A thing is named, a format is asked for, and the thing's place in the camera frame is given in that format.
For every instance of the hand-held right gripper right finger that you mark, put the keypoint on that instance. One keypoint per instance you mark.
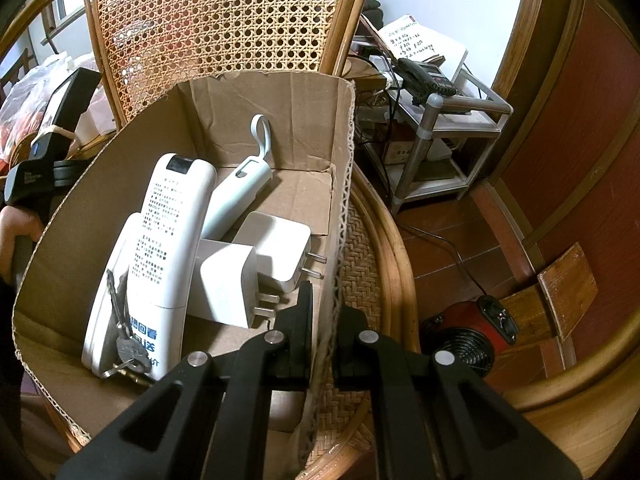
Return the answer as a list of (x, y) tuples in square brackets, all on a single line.
[(350, 355)]

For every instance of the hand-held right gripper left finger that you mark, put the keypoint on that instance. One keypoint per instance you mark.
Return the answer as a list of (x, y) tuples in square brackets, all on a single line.
[(295, 350)]

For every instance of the thick white charger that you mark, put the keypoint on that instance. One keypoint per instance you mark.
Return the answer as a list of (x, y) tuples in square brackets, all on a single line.
[(225, 280)]

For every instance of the cardboard box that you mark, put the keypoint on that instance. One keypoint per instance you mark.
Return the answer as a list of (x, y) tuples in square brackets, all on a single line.
[(80, 220)]

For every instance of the white remote control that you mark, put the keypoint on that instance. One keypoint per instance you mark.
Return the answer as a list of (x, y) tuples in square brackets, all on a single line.
[(165, 240)]

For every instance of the light blue handheld device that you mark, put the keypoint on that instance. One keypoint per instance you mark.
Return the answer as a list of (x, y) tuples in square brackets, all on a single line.
[(232, 195)]

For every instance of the bunch of keys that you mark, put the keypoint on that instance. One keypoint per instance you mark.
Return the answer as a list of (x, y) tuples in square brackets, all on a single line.
[(125, 347)]

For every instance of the white rounded box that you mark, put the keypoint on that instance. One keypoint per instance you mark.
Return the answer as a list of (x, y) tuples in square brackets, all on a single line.
[(102, 320)]

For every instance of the person's left hand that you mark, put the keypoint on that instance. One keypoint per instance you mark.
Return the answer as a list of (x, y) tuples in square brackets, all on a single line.
[(15, 225)]

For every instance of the clear plastic bag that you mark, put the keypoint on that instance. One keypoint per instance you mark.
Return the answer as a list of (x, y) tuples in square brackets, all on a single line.
[(25, 90)]

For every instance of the red fan heater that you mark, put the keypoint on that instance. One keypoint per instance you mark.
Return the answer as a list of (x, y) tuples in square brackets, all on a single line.
[(465, 320)]

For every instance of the rattan armchair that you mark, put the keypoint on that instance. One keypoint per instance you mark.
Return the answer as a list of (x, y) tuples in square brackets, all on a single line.
[(225, 15)]

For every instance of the wooden board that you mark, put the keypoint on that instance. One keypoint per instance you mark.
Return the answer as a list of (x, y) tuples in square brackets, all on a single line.
[(567, 282)]

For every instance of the metal shelf cart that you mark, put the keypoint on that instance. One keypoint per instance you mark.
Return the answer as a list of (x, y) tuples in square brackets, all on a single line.
[(425, 125)]

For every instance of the black telephone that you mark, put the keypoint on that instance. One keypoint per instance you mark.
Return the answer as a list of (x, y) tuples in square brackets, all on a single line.
[(422, 77)]

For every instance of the handwritten notebook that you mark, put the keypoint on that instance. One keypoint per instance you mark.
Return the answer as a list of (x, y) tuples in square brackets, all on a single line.
[(407, 35)]

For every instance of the wooden door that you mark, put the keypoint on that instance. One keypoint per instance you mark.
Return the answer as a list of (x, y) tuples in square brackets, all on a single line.
[(590, 135)]

